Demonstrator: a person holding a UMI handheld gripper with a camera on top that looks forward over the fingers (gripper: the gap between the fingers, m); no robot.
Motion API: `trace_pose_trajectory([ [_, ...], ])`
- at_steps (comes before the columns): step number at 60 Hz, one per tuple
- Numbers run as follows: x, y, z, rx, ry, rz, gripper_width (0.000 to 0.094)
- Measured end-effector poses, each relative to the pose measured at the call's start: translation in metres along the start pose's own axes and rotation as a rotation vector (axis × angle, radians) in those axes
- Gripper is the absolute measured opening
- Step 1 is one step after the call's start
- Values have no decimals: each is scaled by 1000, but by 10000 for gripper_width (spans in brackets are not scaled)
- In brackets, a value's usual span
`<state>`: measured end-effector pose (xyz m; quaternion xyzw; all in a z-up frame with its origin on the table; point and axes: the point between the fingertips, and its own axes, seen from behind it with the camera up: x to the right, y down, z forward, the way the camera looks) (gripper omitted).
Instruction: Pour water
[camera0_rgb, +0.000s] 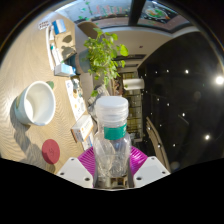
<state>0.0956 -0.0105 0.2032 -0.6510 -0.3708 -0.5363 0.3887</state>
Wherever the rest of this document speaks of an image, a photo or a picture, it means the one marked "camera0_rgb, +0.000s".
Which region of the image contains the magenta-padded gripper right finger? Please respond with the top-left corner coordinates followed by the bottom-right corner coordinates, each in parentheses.
top-left (127, 145), bottom-right (171, 189)

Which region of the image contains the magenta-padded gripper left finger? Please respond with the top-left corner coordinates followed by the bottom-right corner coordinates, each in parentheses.
top-left (55, 146), bottom-right (98, 189)

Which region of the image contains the clear plastic bottle white cap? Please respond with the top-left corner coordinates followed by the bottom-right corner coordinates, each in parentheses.
top-left (92, 95), bottom-right (133, 189)

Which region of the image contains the flat round red coaster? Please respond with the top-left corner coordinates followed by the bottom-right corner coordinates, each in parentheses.
top-left (41, 138), bottom-right (61, 165)

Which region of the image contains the small white blue box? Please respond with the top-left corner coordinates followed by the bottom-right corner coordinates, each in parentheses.
top-left (82, 133), bottom-right (95, 152)

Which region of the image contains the white orange cardboard box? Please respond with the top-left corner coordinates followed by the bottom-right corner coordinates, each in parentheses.
top-left (70, 114), bottom-right (95, 144)

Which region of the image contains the printed white leaflet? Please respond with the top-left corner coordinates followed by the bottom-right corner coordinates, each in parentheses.
top-left (65, 77), bottom-right (88, 122)

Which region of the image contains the white ceramic cup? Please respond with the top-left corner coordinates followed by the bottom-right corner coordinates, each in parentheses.
top-left (13, 80), bottom-right (57, 127)

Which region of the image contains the small light blue box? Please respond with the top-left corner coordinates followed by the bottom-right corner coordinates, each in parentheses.
top-left (53, 62), bottom-right (77, 77)

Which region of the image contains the group of ceiling lights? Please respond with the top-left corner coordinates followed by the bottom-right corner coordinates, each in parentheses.
top-left (146, 66), bottom-right (224, 148)

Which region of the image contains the green potted plant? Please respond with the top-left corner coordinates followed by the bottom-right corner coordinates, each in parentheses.
top-left (74, 27), bottom-right (130, 98)

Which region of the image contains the brown cardboard sheet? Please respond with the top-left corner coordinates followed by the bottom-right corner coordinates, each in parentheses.
top-left (54, 29), bottom-right (78, 63)

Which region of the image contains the blue white card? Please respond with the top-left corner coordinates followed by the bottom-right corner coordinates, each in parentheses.
top-left (51, 18), bottom-right (67, 35)

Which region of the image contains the colourful window poster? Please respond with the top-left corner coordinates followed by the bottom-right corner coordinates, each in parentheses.
top-left (138, 1), bottom-right (191, 33)

